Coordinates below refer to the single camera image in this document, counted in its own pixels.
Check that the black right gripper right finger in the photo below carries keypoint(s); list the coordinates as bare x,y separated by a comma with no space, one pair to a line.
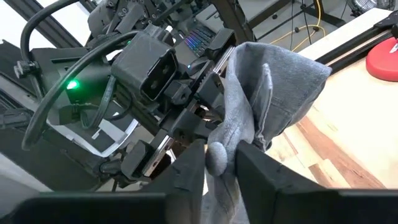
264,180

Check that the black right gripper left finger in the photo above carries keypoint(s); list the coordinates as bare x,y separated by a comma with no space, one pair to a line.
183,177

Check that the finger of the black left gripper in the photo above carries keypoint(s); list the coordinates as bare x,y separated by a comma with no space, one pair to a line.
186,123
210,91

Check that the dark blue denim cap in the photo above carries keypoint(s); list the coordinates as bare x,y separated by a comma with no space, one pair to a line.
280,87

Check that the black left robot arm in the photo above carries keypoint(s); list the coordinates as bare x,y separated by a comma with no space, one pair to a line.
90,67

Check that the black computer mouse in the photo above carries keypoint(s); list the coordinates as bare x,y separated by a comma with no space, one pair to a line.
200,63

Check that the backlit keyboard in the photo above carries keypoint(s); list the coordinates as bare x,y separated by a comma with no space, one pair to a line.
199,40

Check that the red desk lamp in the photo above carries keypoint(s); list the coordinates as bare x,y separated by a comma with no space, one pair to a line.
384,59

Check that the black floor fan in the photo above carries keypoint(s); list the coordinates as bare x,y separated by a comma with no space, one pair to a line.
370,4

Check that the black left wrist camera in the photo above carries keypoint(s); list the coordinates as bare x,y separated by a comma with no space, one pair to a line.
144,65

